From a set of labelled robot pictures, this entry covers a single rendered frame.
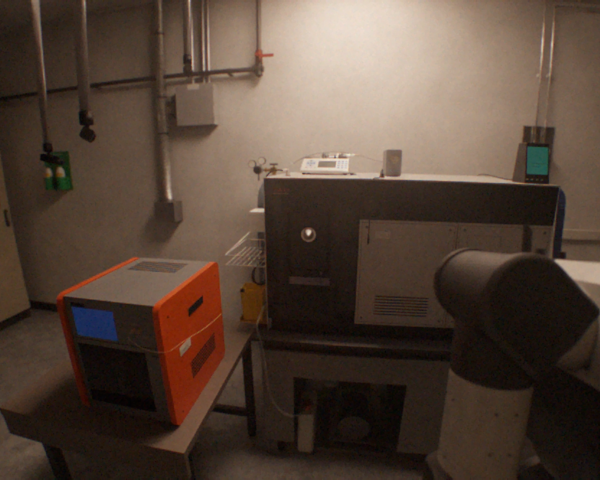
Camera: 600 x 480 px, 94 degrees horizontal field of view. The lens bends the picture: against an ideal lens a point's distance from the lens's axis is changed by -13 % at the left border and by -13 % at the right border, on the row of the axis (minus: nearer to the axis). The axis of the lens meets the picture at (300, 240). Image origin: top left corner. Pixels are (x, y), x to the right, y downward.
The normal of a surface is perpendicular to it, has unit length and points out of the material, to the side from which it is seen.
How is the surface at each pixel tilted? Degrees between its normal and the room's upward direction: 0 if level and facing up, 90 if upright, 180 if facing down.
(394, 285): 90
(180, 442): 0
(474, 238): 90
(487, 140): 90
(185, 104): 90
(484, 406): 77
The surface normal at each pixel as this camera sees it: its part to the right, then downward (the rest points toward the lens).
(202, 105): -0.14, 0.24
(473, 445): -0.62, -0.03
